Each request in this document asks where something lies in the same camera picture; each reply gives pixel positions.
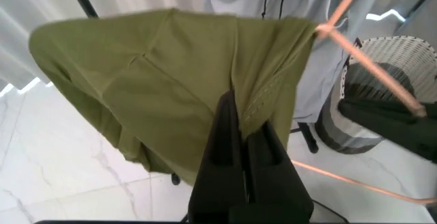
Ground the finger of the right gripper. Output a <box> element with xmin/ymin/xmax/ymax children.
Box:
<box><xmin>337</xmin><ymin>97</ymin><xmax>437</xmax><ymax>164</ymax></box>

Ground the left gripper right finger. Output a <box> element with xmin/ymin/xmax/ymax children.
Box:
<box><xmin>244</xmin><ymin>120</ymin><xmax>314</xmax><ymax>223</ymax></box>

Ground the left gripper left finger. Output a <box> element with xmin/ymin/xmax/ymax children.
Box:
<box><xmin>187</xmin><ymin>90</ymin><xmax>247</xmax><ymax>223</ymax></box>

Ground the pink clothes hanger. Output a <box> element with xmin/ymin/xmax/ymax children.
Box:
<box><xmin>291</xmin><ymin>0</ymin><xmax>437</xmax><ymax>206</ymax></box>

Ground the green garment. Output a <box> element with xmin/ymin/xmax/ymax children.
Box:
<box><xmin>29</xmin><ymin>8</ymin><xmax>319</xmax><ymax>186</ymax></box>

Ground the white laundry basket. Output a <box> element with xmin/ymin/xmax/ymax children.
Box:
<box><xmin>313</xmin><ymin>35</ymin><xmax>437</xmax><ymax>155</ymax></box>

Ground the white curtain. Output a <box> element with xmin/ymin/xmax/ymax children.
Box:
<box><xmin>0</xmin><ymin>0</ymin><xmax>437</xmax><ymax>97</ymax></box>

